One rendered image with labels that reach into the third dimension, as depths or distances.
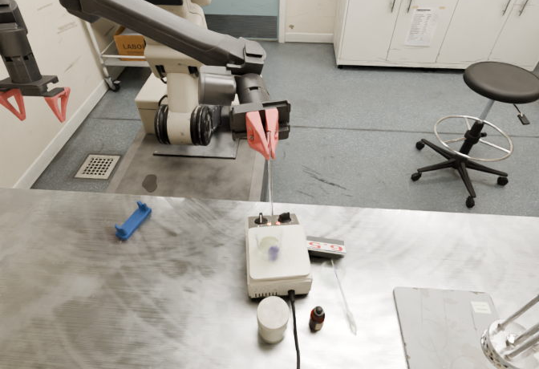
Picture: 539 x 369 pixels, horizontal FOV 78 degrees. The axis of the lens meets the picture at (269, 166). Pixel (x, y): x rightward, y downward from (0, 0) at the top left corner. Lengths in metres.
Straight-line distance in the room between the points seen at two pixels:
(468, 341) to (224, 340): 0.46
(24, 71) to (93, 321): 0.53
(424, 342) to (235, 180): 1.00
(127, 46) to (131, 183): 1.49
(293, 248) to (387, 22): 2.49
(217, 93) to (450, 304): 0.62
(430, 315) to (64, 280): 0.77
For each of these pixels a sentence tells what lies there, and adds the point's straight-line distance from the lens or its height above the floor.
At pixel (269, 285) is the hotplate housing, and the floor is 0.81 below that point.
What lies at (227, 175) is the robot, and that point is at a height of 0.37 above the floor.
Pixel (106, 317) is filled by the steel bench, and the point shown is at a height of 0.75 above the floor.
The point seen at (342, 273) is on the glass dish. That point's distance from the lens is 0.79.
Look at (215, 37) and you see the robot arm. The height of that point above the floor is 1.17.
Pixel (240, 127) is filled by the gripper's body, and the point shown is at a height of 1.09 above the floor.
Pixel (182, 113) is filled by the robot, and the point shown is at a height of 0.66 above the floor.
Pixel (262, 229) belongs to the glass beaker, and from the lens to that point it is 0.67.
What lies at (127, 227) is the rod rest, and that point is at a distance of 0.90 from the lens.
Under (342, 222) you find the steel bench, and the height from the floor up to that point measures 0.75.
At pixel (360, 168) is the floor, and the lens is 2.12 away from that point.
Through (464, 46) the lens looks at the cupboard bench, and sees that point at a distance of 3.28.
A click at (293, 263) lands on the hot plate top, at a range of 0.69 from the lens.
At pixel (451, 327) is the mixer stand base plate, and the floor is 0.76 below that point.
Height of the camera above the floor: 1.44
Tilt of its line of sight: 44 degrees down
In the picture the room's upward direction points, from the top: straight up
